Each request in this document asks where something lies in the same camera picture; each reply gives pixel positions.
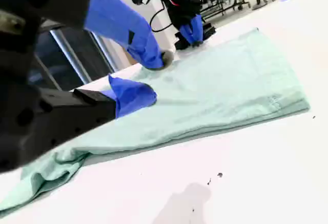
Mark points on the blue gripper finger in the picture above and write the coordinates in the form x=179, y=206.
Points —
x=186, y=33
x=115, y=21
x=198, y=29
x=133, y=96

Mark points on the pale green T-shirt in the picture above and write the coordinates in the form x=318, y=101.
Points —
x=217, y=80

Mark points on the metal window frame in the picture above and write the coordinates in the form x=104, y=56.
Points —
x=66, y=52

